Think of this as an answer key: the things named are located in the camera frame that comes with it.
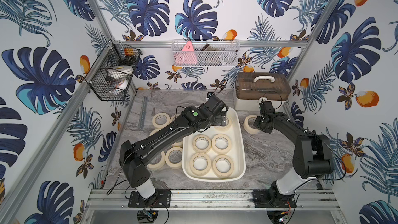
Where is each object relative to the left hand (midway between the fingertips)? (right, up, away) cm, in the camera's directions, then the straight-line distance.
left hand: (217, 114), depth 75 cm
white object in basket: (-49, +20, +5) cm, 53 cm away
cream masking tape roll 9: (+1, -31, +5) cm, 31 cm away
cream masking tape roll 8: (-8, -28, +10) cm, 31 cm away
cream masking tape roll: (-20, -18, +13) cm, 30 cm away
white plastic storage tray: (+1, -23, +13) cm, 27 cm away
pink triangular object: (-16, +33, +15) cm, 39 cm away
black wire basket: (-59, +35, +17) cm, 71 cm away
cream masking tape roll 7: (+5, -21, +13) cm, 25 cm away
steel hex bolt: (-40, 0, +32) cm, 52 cm away
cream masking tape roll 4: (+7, -10, +24) cm, 27 cm away
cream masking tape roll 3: (-23, -25, +13) cm, 36 cm away
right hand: (+29, -8, +19) cm, 35 cm away
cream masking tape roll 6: (-7, -18, +17) cm, 26 cm away
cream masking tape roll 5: (+21, -10, +15) cm, 28 cm away
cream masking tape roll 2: (-30, -27, +7) cm, 41 cm away
